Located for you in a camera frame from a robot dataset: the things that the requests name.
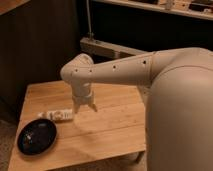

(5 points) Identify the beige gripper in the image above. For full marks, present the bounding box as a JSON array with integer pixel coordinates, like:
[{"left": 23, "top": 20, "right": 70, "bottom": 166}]
[{"left": 72, "top": 91, "right": 98, "bottom": 114}]

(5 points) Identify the small white labelled bottle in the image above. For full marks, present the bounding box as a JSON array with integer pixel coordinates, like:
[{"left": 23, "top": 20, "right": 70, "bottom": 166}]
[{"left": 38, "top": 109, "right": 73, "bottom": 122}]

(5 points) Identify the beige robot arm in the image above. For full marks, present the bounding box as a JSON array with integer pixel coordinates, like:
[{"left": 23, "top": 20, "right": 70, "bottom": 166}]
[{"left": 60, "top": 47, "right": 213, "bottom": 171}]

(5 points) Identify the light wooden table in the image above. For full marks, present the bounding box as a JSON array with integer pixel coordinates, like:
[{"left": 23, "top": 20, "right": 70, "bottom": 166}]
[{"left": 8, "top": 84, "right": 146, "bottom": 171}]

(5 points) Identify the long wooden shelf beam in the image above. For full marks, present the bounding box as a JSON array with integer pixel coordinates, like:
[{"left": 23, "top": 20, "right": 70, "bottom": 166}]
[{"left": 80, "top": 37, "right": 144, "bottom": 59}]

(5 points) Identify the metal vertical pole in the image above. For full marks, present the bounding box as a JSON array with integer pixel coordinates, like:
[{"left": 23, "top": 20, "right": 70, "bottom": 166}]
[{"left": 86, "top": 0, "right": 94, "bottom": 41}]

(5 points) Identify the upper wooden shelf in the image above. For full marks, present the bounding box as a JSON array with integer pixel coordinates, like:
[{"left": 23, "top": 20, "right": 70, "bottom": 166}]
[{"left": 93, "top": 0, "right": 213, "bottom": 21}]

